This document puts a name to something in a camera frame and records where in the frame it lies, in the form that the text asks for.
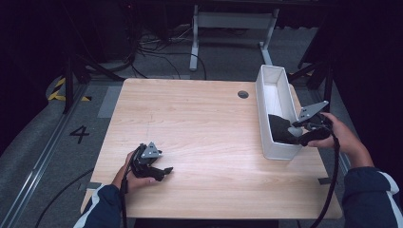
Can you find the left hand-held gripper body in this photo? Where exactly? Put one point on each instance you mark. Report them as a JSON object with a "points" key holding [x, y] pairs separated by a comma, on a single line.
{"points": [[147, 158]]}

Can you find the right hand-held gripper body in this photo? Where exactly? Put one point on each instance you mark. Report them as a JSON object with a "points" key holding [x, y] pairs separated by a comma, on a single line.
{"points": [[312, 126]]}

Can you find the dark grey sock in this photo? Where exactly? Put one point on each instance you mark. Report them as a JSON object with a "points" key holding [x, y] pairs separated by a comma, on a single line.
{"points": [[280, 129]]}

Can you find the white fabric storage box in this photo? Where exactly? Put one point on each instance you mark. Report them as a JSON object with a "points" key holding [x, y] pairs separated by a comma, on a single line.
{"points": [[274, 95]]}

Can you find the person's left hand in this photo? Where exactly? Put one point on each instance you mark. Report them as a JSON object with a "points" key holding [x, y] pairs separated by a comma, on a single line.
{"points": [[134, 182]]}

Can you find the person's right hand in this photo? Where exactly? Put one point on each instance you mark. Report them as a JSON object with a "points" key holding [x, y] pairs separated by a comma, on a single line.
{"points": [[340, 136]]}

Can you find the black tripod stand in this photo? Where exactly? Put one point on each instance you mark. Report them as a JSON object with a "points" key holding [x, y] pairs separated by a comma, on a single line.
{"points": [[316, 76], [76, 72]]}

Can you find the grey table grommet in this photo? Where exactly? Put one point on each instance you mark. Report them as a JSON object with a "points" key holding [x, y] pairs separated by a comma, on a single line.
{"points": [[243, 94]]}

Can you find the yellow and black floor tape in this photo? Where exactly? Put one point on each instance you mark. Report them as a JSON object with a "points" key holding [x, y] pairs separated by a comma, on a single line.
{"points": [[60, 91]]}

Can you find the aluminium floor rail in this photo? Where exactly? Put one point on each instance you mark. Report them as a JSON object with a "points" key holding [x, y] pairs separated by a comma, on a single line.
{"points": [[34, 171]]}

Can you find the grey metal desk frame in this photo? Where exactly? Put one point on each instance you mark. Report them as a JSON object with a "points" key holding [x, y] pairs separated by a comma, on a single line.
{"points": [[231, 22]]}

